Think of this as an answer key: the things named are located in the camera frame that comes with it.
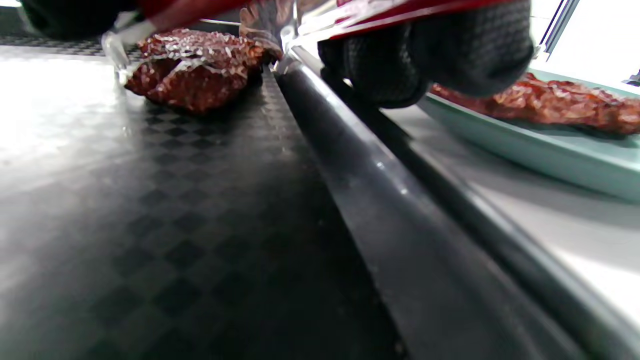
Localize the chunky red steak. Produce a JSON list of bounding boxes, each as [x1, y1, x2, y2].
[[124, 27, 283, 115]]

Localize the black plastic tray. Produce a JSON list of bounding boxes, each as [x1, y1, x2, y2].
[[0, 32, 640, 360]]

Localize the person's right hand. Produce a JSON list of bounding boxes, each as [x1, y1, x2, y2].
[[20, 0, 536, 108]]

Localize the red-handled metal kitchen tongs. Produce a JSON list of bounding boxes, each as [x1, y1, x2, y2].
[[102, 0, 531, 86]]

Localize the teal blue plate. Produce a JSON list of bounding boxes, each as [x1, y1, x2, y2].
[[417, 67, 640, 203]]

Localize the long red steak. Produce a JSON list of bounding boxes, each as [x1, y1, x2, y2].
[[430, 72, 640, 136]]

